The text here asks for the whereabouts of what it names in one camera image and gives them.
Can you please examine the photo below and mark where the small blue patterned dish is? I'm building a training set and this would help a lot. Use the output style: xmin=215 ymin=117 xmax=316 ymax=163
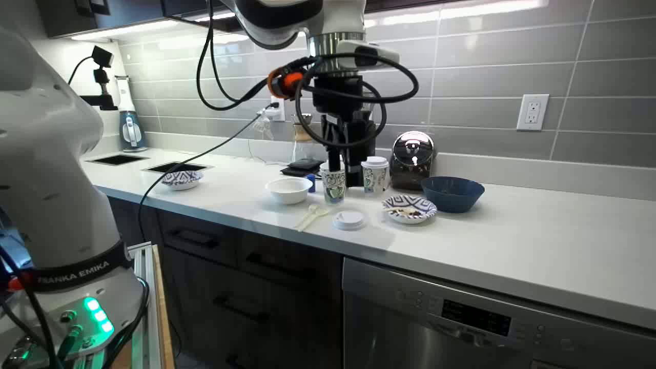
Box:
xmin=161 ymin=169 xmax=208 ymax=193

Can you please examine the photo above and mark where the black digital scale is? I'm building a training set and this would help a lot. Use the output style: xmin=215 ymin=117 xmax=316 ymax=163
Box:
xmin=282 ymin=158 xmax=329 ymax=178

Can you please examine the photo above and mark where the dark thick power cord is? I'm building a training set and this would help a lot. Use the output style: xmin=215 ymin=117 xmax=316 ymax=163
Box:
xmin=136 ymin=109 xmax=276 ymax=242

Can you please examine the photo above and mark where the white plastic cup lid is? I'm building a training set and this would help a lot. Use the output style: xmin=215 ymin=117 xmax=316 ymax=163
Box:
xmin=333 ymin=210 xmax=369 ymax=231

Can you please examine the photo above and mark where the dark blue bowl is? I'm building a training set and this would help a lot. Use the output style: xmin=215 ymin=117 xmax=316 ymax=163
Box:
xmin=421 ymin=175 xmax=489 ymax=215

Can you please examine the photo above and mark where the dark wood cabinet drawer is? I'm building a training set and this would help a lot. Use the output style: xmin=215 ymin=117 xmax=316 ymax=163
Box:
xmin=236 ymin=231 xmax=344 ymax=283
xmin=157 ymin=210 xmax=242 ymax=271

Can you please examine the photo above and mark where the orange cable wrap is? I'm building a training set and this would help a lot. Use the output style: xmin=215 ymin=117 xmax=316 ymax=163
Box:
xmin=266 ymin=66 xmax=308 ymax=101

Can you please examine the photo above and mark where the dark rectangular counter inset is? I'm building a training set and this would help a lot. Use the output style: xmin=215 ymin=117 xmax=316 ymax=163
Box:
xmin=145 ymin=161 xmax=209 ymax=175
xmin=90 ymin=152 xmax=149 ymax=167

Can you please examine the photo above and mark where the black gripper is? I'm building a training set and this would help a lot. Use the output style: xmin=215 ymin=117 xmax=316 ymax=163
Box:
xmin=313 ymin=71 xmax=367 ymax=173

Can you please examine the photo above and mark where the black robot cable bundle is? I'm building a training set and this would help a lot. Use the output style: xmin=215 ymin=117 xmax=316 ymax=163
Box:
xmin=196 ymin=0 xmax=421 ymax=150

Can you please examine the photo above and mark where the chrome round kettle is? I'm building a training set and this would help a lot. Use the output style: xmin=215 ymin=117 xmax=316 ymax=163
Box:
xmin=387 ymin=130 xmax=439 ymax=193

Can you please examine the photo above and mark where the empty white wall outlet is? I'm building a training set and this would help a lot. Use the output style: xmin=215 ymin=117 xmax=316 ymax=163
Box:
xmin=514 ymin=93 xmax=551 ymax=133

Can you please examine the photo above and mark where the white ceramic bowl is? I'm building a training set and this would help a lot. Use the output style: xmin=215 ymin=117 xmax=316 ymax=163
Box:
xmin=265 ymin=175 xmax=316 ymax=208

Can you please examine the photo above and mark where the white outlet with adapter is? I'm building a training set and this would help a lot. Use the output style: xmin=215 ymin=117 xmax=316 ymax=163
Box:
xmin=261 ymin=96 xmax=289 ymax=126

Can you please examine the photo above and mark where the white robot stand frame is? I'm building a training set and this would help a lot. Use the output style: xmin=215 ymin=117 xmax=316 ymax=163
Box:
xmin=125 ymin=241 xmax=179 ymax=369

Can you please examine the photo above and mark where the dark upper cabinet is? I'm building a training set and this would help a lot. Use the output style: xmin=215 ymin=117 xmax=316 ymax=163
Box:
xmin=35 ymin=0 xmax=242 ymax=39

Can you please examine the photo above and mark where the dark wood lower cabinet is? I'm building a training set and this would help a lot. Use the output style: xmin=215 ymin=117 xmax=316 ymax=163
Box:
xmin=108 ymin=196 xmax=344 ymax=369

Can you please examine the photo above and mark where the black camera on stand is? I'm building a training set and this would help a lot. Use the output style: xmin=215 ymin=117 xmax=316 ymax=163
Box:
xmin=67 ymin=44 xmax=120 ymax=113

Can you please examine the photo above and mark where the open patterned paper cup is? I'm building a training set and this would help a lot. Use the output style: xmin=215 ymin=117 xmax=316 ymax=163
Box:
xmin=321 ymin=169 xmax=349 ymax=205

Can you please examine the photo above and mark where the blue patterned plate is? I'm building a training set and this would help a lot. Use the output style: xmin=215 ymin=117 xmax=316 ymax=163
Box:
xmin=381 ymin=193 xmax=439 ymax=227

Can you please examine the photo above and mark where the white blue countertop appliance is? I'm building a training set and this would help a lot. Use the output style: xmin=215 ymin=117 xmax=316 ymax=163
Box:
xmin=111 ymin=74 xmax=149 ymax=154

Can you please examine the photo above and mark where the stainless steel dishwasher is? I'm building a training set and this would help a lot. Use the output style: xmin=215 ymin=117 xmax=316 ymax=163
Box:
xmin=340 ymin=257 xmax=656 ymax=369

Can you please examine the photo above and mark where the lidded patterned paper cup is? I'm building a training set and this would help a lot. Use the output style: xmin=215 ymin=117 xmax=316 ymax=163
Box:
xmin=362 ymin=157 xmax=391 ymax=196

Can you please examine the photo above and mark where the glass pour-over carafe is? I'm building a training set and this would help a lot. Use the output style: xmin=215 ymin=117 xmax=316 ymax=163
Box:
xmin=292 ymin=123 xmax=324 ymax=164

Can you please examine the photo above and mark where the cream plastic fork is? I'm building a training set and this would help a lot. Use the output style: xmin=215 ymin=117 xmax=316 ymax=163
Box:
xmin=295 ymin=205 xmax=337 ymax=234

